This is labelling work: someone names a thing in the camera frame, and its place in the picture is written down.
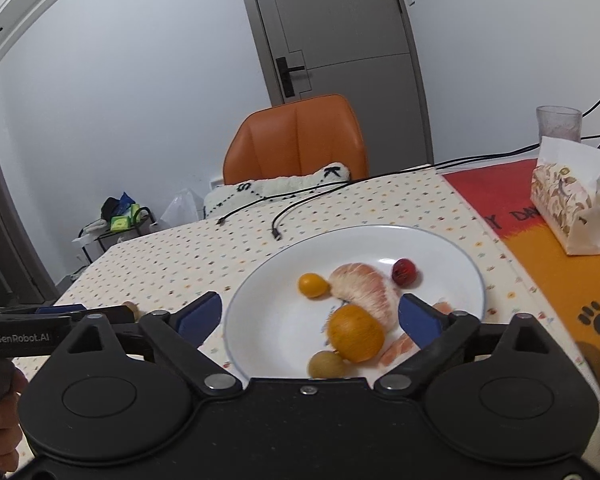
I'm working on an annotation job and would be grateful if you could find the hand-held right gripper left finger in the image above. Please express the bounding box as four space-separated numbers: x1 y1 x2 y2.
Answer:
55 291 243 397

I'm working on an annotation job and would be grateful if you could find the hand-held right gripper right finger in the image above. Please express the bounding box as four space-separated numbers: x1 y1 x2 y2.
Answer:
374 293 562 401

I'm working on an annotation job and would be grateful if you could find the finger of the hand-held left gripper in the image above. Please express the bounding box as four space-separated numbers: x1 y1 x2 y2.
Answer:
10 304 87 316
70 306 137 336

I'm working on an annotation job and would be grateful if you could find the small peeled pomelo segment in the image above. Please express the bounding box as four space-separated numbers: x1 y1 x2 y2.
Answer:
377 297 456 367

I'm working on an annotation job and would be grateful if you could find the large peeled pomelo segment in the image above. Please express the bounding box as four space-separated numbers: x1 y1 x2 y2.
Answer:
328 262 402 328

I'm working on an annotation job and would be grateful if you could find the orange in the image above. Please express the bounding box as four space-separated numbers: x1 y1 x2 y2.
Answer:
327 304 386 363

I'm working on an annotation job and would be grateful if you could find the white plate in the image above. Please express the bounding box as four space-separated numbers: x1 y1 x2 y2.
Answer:
223 224 486 380

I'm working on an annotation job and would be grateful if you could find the small yellow tomato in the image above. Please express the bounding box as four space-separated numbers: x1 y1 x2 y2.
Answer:
298 273 330 300

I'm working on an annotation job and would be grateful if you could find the person's left hand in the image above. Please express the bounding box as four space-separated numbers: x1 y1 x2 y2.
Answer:
0 366 29 469

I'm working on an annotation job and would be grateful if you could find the white paper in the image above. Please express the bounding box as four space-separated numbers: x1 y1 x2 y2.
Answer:
77 219 112 237

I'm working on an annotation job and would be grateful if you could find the green packet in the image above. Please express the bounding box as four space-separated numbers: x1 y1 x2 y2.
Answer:
110 204 142 232

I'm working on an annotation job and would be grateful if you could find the black metal rack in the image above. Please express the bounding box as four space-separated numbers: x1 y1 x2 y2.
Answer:
72 205 157 266

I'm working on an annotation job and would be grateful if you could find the dark brown door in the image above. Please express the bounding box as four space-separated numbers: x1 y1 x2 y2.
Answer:
0 94 61 308

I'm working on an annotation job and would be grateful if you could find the translucent plastic bag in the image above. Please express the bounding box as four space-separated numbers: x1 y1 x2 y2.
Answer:
160 187 201 226

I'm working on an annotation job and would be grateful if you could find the red orange table mat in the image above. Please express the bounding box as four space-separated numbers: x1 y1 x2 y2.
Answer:
440 157 600 401

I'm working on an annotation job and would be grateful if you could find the white fluffy cushion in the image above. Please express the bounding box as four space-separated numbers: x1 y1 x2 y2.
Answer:
202 162 352 219

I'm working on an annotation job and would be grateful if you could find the patterned tissue box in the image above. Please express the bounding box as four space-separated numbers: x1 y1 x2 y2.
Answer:
530 136 600 256

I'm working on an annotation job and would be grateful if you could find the orange leather chair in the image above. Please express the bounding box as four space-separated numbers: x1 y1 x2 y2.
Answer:
222 93 370 186

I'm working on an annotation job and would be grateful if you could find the clear drinking glass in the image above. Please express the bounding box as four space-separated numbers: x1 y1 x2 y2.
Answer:
536 105 583 143

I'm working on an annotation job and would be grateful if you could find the grey door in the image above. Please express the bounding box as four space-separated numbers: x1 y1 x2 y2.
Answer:
234 0 435 167

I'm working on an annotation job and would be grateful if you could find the black door handle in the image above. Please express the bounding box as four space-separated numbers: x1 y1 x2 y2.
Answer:
275 56 306 98

